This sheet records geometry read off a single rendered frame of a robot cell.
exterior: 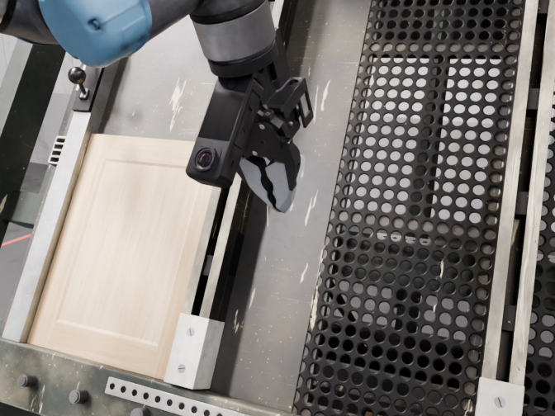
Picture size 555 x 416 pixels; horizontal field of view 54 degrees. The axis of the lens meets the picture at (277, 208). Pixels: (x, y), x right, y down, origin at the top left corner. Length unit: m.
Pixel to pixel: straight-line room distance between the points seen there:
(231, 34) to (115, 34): 0.13
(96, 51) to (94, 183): 0.87
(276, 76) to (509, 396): 0.58
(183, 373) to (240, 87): 0.61
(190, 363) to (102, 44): 0.70
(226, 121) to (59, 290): 0.81
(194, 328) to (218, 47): 0.61
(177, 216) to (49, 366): 0.39
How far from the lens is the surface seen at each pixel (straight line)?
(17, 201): 1.50
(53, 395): 1.21
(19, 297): 1.31
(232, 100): 0.55
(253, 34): 0.52
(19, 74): 1.55
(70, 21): 0.44
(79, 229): 1.28
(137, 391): 1.09
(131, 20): 0.44
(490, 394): 0.90
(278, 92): 0.60
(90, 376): 1.16
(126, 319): 1.16
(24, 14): 0.54
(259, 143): 0.58
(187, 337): 1.02
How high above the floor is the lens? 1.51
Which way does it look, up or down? 17 degrees down
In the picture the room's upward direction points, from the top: straight up
